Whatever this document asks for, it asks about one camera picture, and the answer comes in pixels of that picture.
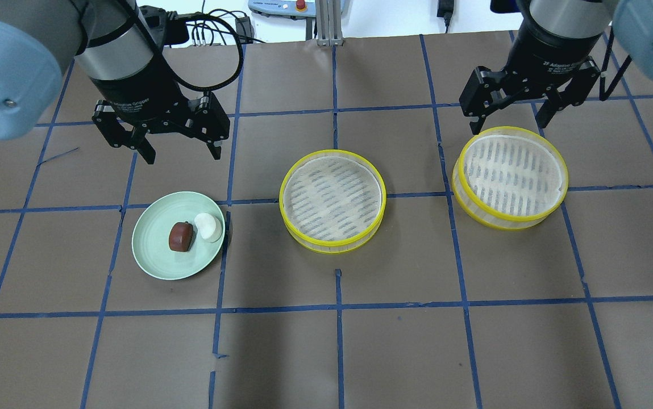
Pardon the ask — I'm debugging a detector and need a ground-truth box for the teach pendant with red button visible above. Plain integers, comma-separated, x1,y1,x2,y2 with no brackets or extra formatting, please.
247,1,315,20

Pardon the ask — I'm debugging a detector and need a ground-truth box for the light green plate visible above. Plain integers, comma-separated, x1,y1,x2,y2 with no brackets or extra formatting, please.
131,191,226,281

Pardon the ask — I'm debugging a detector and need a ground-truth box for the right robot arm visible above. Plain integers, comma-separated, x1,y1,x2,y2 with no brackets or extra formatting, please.
459,1,653,135

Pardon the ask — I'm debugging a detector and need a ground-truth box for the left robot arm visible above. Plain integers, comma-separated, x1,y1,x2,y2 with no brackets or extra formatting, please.
0,1,244,165

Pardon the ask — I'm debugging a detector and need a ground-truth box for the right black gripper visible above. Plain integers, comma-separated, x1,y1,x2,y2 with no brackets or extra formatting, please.
459,23,601,135

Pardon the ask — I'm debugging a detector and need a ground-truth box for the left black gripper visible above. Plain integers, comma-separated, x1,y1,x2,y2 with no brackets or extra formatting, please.
92,58,230,165

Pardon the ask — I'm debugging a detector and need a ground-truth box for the black cable bundle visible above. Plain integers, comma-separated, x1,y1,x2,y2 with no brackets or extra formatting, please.
150,6,256,91

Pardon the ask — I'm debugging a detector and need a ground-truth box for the aluminium frame post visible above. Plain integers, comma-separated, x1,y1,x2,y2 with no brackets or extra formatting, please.
315,1,346,47

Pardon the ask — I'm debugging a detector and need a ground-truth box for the white bun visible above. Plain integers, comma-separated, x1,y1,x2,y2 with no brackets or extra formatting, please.
194,212,224,243

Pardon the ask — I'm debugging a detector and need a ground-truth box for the black power adapter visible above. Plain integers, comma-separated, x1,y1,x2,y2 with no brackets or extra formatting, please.
437,0,455,32

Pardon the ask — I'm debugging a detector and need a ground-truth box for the yellow steamer basket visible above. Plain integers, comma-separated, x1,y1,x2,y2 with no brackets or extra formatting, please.
278,149,388,254
451,126,569,231

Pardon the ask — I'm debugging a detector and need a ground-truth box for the brown bun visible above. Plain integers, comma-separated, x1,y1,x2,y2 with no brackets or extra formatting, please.
168,221,194,253

